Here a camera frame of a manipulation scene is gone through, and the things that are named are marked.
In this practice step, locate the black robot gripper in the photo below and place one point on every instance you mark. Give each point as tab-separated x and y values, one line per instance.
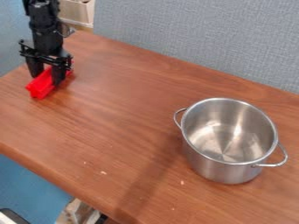
45	48

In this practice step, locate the red rectangular block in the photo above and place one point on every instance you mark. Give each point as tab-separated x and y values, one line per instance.
41	86

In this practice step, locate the black and white object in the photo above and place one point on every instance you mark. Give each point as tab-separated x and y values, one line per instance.
10	217

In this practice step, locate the stainless steel pot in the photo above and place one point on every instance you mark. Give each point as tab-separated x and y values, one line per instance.
229	138

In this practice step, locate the wooden table leg frame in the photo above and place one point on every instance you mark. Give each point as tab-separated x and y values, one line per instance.
78	213

